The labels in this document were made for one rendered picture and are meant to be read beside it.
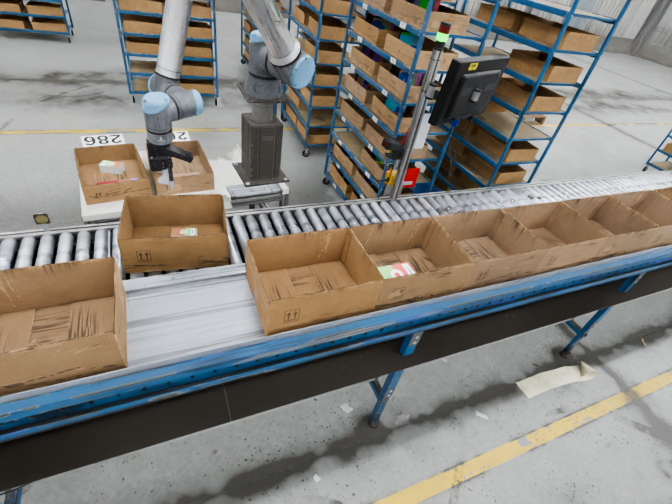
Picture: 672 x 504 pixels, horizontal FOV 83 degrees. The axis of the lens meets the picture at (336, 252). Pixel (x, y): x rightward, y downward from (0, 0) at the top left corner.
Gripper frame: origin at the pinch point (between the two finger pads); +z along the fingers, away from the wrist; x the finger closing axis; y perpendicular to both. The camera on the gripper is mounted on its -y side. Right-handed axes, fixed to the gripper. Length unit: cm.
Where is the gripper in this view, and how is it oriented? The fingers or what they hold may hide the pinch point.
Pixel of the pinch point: (172, 182)
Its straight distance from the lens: 175.9
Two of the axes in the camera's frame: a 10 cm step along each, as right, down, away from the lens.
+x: 3.6, 7.2, -5.9
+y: -9.1, 1.4, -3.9
